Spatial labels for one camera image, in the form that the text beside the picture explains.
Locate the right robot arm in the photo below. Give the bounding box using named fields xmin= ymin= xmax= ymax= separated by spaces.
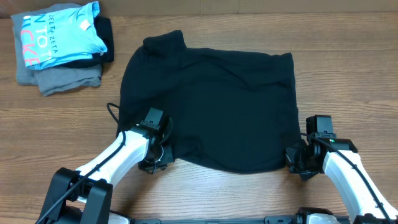
xmin=285 ymin=115 xmax=397 ymax=223

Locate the black t-shirt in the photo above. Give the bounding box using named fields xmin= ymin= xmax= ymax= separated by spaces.
xmin=119 ymin=30 xmax=300 ymax=174

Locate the light blue printed t-shirt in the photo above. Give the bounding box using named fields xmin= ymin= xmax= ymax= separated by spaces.
xmin=20 ymin=1 xmax=108 ymax=70

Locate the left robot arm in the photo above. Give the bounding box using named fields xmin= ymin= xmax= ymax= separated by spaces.
xmin=37 ymin=108 xmax=174 ymax=224

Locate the grey folded garment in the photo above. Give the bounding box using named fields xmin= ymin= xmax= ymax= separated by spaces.
xmin=11 ymin=3 xmax=102 ymax=96

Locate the black folded garment in stack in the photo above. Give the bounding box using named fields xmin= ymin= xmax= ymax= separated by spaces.
xmin=60 ymin=16 xmax=114 ymax=68

